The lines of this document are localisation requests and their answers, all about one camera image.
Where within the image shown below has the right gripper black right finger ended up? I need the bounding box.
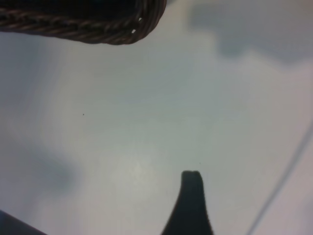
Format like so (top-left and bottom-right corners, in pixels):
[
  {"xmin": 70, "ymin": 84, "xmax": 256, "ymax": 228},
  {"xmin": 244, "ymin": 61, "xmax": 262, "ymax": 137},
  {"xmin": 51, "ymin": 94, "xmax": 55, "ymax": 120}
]
[{"xmin": 190, "ymin": 170, "xmax": 215, "ymax": 235}]

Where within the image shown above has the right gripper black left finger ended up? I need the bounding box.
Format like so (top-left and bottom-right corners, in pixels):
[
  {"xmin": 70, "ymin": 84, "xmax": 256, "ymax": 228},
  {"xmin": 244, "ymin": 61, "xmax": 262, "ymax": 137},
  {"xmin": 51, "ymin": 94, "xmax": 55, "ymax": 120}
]
[{"xmin": 160, "ymin": 170, "xmax": 196, "ymax": 235}]

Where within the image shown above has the dark brown wicker basket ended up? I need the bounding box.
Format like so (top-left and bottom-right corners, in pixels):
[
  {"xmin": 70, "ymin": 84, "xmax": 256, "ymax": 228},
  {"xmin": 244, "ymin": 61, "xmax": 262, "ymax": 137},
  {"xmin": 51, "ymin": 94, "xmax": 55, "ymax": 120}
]
[{"xmin": 0, "ymin": 0, "xmax": 167, "ymax": 46}]

